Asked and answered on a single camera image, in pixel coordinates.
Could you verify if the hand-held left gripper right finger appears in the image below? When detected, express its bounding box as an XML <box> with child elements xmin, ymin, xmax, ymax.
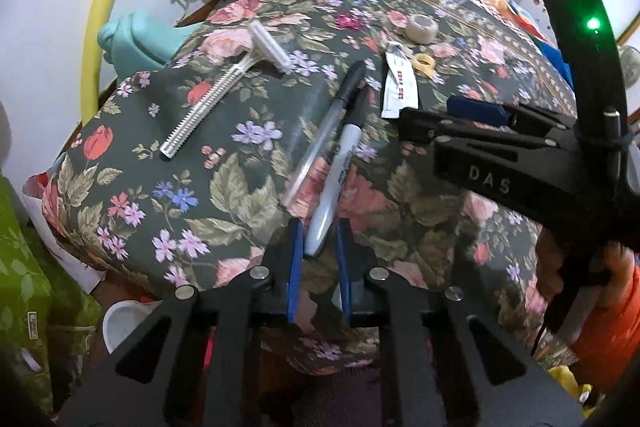
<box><xmin>334</xmin><ymin>217</ymin><xmax>586</xmax><ymax>427</ymax></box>

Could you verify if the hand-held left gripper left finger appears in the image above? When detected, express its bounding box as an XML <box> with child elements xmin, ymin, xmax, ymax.
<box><xmin>55</xmin><ymin>218</ymin><xmax>306</xmax><ymax>427</ymax></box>

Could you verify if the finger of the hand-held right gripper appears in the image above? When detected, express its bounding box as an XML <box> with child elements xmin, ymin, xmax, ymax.
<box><xmin>398</xmin><ymin>107</ymin><xmax>556</xmax><ymax>148</ymax></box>
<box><xmin>446</xmin><ymin>95</ymin><xmax>581</xmax><ymax>135</ymax></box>

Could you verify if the white sachet with red print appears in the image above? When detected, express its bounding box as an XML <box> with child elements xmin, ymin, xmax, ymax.
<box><xmin>380</xmin><ymin>41</ymin><xmax>420</xmax><ymax>120</ymax></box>

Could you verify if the beige tape roll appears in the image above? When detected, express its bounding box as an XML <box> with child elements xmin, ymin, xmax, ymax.
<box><xmin>405</xmin><ymin>13</ymin><xmax>440</xmax><ymax>44</ymax></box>

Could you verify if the grey marker with black cap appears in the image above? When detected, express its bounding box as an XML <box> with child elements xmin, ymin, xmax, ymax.
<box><xmin>303</xmin><ymin>99</ymin><xmax>371</xmax><ymax>257</ymax></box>

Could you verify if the white cup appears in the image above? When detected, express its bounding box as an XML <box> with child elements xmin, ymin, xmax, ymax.
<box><xmin>102</xmin><ymin>300</ymin><xmax>163</xmax><ymax>354</ymax></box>

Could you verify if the person's right forearm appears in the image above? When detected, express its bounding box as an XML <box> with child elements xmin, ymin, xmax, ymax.
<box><xmin>570</xmin><ymin>264</ymin><xmax>640</xmax><ymax>400</ymax></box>

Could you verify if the person's right hand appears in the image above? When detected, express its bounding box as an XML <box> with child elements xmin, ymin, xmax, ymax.
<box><xmin>602</xmin><ymin>243</ymin><xmax>639</xmax><ymax>285</ymax></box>

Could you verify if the blue cloth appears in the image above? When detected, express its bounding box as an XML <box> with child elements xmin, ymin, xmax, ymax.
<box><xmin>537</xmin><ymin>42</ymin><xmax>573</xmax><ymax>82</ymax></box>

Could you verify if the clear pen with black cap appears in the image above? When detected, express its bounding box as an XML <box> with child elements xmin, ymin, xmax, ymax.
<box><xmin>280</xmin><ymin>61</ymin><xmax>368</xmax><ymax>208</ymax></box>

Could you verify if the white fan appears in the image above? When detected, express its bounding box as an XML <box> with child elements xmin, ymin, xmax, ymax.
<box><xmin>617</xmin><ymin>44</ymin><xmax>640</xmax><ymax>85</ymax></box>

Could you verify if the dark floral blanket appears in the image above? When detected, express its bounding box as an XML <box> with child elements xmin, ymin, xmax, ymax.
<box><xmin>42</xmin><ymin>0</ymin><xmax>586</xmax><ymax>375</ymax></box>

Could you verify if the clear disposable razor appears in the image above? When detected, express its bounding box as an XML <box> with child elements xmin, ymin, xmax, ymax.
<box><xmin>159</xmin><ymin>21</ymin><xmax>295</xmax><ymax>160</ymax></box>

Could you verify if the yellow soft toy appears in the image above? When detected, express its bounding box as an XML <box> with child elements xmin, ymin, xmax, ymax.
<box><xmin>552</xmin><ymin>364</ymin><xmax>596</xmax><ymax>405</ymax></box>

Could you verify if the green leaf-print bag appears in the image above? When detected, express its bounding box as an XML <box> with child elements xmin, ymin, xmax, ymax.
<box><xmin>0</xmin><ymin>177</ymin><xmax>103</xmax><ymax>413</ymax></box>

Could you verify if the teal plastic toy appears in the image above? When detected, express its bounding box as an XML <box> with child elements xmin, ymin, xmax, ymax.
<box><xmin>97</xmin><ymin>12</ymin><xmax>188</xmax><ymax>70</ymax></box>

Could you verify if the yellow foam tube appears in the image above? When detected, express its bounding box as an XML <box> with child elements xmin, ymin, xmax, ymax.
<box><xmin>80</xmin><ymin>0</ymin><xmax>241</xmax><ymax>125</ymax></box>

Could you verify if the small yellow tape ring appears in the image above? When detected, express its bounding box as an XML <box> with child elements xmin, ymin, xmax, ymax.
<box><xmin>411</xmin><ymin>53</ymin><xmax>435</xmax><ymax>78</ymax></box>

